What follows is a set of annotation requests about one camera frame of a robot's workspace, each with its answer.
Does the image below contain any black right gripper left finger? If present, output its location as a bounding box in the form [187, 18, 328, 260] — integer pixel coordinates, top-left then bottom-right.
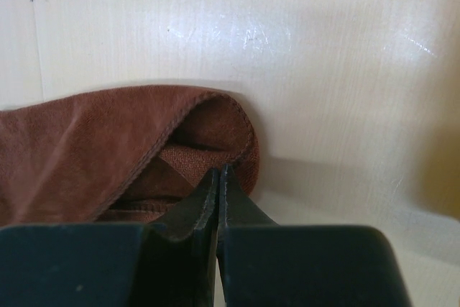
[1, 169, 219, 306]

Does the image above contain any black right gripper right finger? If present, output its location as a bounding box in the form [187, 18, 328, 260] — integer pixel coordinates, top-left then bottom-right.
[216, 165, 410, 306]

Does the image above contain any brown towel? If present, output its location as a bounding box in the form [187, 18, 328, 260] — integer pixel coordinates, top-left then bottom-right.
[1, 85, 259, 226]

